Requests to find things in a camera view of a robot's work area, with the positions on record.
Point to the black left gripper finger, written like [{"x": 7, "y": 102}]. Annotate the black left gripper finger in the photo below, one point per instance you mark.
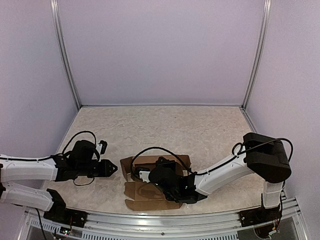
[
  {"x": 109, "y": 165},
  {"x": 110, "y": 170}
]

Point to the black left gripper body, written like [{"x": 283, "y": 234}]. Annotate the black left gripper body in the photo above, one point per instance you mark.
[{"x": 85, "y": 169}]

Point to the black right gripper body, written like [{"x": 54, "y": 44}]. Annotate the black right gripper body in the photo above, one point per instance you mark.
[{"x": 171, "y": 165}]

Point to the brown cardboard box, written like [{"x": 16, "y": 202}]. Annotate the brown cardboard box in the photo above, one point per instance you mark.
[{"x": 145, "y": 196}]

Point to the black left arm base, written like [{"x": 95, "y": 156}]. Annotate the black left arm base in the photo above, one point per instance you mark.
[{"x": 59, "y": 213}]

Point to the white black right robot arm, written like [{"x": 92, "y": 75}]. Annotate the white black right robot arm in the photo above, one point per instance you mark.
[{"x": 257, "y": 154}]

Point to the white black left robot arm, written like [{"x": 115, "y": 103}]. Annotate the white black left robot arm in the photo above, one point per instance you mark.
[{"x": 15, "y": 171}]

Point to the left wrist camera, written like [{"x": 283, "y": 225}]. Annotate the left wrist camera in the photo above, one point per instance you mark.
[{"x": 101, "y": 149}]

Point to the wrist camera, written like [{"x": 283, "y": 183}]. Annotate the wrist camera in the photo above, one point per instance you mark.
[
  {"x": 101, "y": 149},
  {"x": 143, "y": 174}
]

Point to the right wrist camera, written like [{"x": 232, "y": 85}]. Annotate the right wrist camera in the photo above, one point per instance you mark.
[{"x": 143, "y": 174}]

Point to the aluminium front rail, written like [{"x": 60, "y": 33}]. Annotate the aluminium front rail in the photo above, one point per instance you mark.
[{"x": 225, "y": 225}]

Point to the left aluminium frame post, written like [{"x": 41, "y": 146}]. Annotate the left aluminium frame post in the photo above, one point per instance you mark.
[{"x": 63, "y": 52}]

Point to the aluminium frame post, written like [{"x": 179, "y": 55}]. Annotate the aluminium frame post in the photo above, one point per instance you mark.
[
  {"x": 63, "y": 52},
  {"x": 258, "y": 53}
]

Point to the right aluminium frame post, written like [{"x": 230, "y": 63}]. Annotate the right aluminium frame post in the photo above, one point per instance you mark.
[{"x": 258, "y": 53}]

